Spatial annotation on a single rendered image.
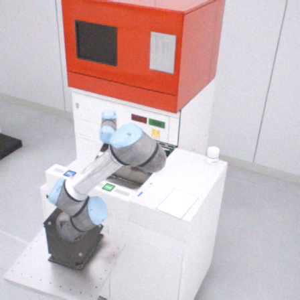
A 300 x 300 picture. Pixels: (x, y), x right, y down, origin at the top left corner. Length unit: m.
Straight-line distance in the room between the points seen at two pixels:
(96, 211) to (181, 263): 0.65
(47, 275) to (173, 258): 0.66
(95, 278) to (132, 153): 0.69
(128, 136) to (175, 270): 1.01
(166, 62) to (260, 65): 1.61
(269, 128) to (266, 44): 0.81
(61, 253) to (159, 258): 0.57
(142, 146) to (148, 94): 0.99
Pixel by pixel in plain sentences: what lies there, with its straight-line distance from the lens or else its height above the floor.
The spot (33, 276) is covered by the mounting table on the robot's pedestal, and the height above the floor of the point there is 0.82.
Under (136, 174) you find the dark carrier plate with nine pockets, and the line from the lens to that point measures 2.33.
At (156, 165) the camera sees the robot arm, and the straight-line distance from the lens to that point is 1.45.
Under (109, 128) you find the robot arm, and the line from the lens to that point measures 1.78.
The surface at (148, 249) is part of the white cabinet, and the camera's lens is 2.18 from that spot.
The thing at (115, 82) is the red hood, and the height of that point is 1.34.
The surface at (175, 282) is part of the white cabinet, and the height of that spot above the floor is 0.51.
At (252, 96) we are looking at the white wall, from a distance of 3.82.
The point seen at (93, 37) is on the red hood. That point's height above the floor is 1.59.
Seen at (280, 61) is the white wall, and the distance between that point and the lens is 3.67.
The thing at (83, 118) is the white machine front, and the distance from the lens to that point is 2.80.
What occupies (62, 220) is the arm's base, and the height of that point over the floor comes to 1.05.
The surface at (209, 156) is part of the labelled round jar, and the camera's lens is 2.32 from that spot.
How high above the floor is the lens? 2.23
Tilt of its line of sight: 31 degrees down
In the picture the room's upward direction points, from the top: 3 degrees clockwise
